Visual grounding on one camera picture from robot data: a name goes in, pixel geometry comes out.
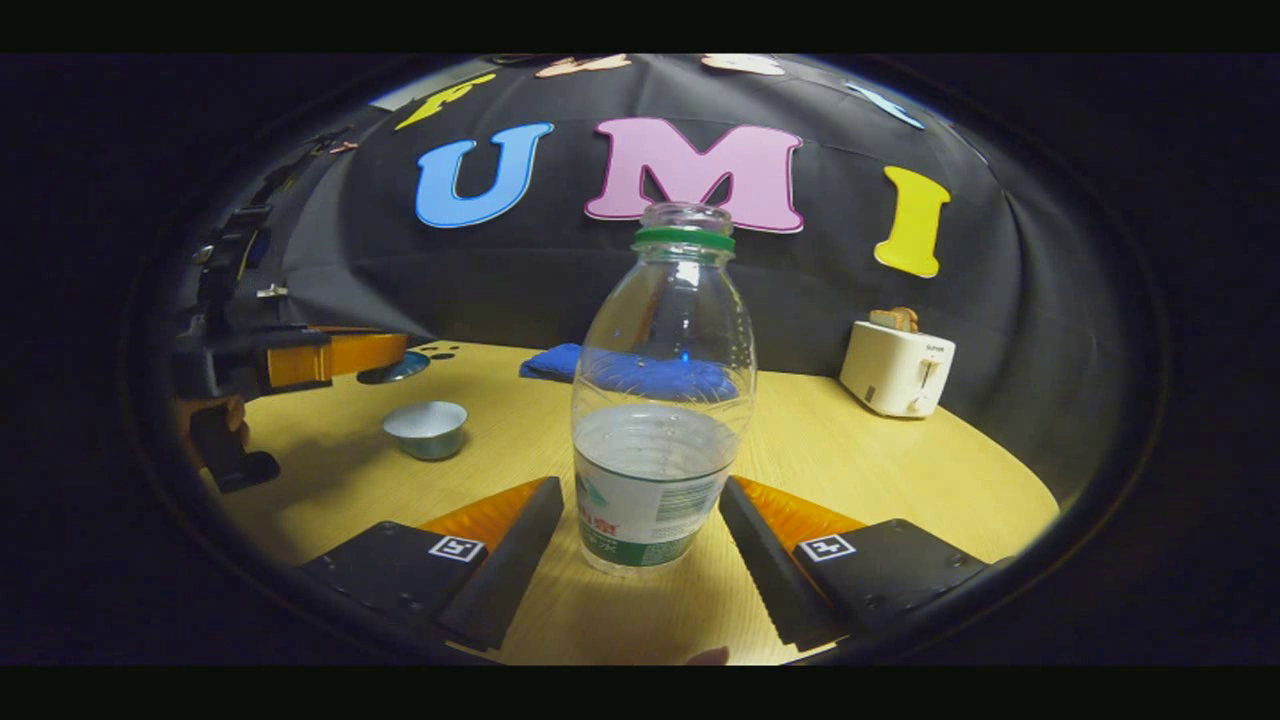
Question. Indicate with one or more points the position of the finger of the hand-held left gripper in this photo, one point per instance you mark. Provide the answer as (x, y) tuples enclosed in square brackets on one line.
[(350, 355)]

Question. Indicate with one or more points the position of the black backdrop cloth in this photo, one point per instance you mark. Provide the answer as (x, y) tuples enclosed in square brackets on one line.
[(500, 270)]

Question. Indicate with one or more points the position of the silver teacup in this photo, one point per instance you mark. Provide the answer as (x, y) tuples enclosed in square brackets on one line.
[(425, 432)]

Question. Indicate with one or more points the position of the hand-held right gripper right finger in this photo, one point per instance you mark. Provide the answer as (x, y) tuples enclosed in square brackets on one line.
[(762, 560)]

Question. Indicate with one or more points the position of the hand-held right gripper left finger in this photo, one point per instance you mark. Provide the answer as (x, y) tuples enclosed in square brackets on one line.
[(520, 560)]

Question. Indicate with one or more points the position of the white toaster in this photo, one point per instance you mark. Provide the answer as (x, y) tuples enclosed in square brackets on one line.
[(890, 375)]

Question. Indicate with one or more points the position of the blue cloth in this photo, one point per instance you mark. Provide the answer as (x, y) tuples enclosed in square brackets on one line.
[(550, 362)]

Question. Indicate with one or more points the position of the toast slice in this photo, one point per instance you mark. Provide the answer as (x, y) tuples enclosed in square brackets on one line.
[(893, 319)]

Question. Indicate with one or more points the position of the clear plastic water bottle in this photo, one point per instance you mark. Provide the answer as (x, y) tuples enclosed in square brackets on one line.
[(655, 480)]

